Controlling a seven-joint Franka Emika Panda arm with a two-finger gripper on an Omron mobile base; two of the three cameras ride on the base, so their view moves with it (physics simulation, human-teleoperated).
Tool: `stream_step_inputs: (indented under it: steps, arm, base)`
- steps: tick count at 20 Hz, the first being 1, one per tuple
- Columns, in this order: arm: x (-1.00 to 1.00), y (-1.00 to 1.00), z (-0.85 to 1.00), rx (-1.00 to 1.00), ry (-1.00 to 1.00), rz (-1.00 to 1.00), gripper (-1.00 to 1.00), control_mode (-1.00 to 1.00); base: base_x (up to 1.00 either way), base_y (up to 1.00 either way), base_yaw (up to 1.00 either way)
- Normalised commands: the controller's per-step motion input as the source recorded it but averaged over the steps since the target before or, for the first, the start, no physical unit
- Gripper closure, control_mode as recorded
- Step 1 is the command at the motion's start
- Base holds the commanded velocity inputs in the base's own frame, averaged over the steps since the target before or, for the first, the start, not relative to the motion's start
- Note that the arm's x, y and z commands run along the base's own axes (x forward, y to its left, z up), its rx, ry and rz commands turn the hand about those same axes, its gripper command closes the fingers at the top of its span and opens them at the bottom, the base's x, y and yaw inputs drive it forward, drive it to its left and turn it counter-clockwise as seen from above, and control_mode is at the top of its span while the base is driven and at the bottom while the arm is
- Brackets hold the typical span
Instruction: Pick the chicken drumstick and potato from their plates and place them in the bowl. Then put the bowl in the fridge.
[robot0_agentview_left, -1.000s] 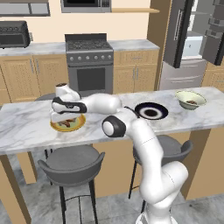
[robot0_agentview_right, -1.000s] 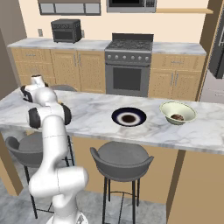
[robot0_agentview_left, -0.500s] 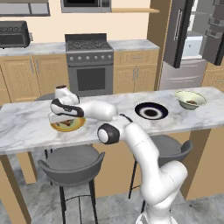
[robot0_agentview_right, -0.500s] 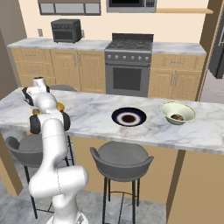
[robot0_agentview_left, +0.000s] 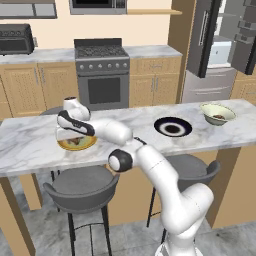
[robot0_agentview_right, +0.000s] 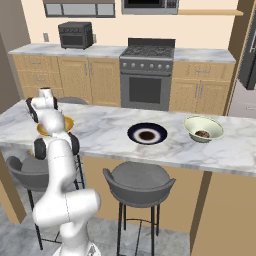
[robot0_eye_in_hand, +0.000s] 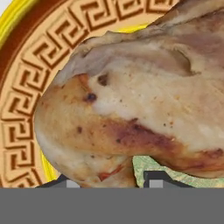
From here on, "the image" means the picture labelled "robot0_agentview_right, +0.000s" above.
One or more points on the dark grey fridge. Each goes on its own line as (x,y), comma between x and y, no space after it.
(248,63)

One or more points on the grey overhead microwave oven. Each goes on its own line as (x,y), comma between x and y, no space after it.
(150,6)

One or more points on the grey stove with oven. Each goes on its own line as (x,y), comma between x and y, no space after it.
(145,83)

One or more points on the wooden base cupboard run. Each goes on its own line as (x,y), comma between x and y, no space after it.
(200,88)
(73,78)

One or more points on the grey wall socket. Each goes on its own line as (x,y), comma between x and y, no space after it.
(45,37)
(94,38)

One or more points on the pale green bowl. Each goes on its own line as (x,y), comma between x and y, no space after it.
(200,124)

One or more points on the glass-door wall cupboard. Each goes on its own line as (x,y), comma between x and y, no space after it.
(79,9)

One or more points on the black toaster oven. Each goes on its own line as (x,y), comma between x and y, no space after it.
(76,35)

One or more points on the dark blue plate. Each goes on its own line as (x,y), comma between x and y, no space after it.
(133,133)

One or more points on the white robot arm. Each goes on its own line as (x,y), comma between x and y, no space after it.
(57,173)

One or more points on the wooden island base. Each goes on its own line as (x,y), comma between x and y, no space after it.
(230,213)

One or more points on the grey bar stool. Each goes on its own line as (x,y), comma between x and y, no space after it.
(25,171)
(71,100)
(138,181)

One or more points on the wooden wall shelf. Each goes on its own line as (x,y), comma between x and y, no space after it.
(210,12)

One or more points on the dark brown food piece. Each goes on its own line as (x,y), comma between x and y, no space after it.
(147,135)

